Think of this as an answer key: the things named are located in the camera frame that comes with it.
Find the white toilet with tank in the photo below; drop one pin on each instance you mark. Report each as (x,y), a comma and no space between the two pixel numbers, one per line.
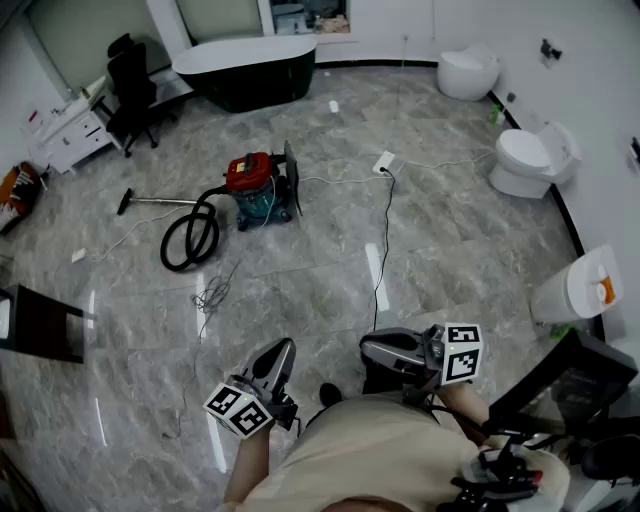
(522,155)

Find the person's black shoe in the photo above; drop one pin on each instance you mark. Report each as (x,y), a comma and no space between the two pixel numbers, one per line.
(330,395)

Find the pale roller blind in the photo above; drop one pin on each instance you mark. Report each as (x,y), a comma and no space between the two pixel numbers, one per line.
(90,35)
(220,17)

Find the green bottle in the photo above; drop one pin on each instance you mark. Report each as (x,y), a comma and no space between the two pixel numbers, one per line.
(496,115)

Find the person's left forearm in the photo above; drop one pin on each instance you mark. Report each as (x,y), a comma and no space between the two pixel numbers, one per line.
(245,470)

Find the black wall holder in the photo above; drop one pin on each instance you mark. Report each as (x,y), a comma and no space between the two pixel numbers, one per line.
(549,50)
(635,155)

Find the person's beige shirt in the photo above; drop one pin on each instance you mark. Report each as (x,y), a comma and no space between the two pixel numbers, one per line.
(375,450)

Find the dark green bathtub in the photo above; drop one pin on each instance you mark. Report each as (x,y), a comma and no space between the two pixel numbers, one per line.
(250,80)

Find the black office chair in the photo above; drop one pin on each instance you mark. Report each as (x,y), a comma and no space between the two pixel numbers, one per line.
(130,85)

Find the white power strip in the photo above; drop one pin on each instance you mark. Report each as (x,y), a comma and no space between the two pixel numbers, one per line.
(383,162)

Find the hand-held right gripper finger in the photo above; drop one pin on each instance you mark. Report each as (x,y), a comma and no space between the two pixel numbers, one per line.
(400,360)
(395,334)

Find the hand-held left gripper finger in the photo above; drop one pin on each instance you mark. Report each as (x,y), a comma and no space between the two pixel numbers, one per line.
(255,367)
(287,367)

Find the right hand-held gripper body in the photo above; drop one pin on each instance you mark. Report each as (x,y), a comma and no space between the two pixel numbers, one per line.
(460,367)

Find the white paper piece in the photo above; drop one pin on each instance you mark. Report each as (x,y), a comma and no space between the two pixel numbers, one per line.
(78,255)

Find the white drawer cabinet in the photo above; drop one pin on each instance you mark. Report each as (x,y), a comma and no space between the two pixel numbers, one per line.
(75,135)

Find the glass window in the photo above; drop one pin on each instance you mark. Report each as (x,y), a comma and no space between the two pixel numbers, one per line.
(310,15)

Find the red and teal vacuum cleaner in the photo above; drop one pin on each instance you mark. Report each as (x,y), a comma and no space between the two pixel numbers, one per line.
(250,172)

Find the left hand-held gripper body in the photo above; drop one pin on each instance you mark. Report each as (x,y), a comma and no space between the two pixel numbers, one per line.
(240,415)

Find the black side table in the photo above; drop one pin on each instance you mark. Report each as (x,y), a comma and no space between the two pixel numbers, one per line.
(40,325)

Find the black chest mount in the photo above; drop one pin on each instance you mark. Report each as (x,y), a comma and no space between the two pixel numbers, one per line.
(495,490)

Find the round white toilet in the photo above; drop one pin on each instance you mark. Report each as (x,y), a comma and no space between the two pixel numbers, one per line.
(467,75)

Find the small white floor object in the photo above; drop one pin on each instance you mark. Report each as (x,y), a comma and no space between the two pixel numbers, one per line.
(333,106)

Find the person's right forearm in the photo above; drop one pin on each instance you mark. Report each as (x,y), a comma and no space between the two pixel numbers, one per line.
(462,405)

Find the metal wand with black nozzle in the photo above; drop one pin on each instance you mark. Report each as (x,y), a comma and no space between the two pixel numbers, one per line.
(160,201)

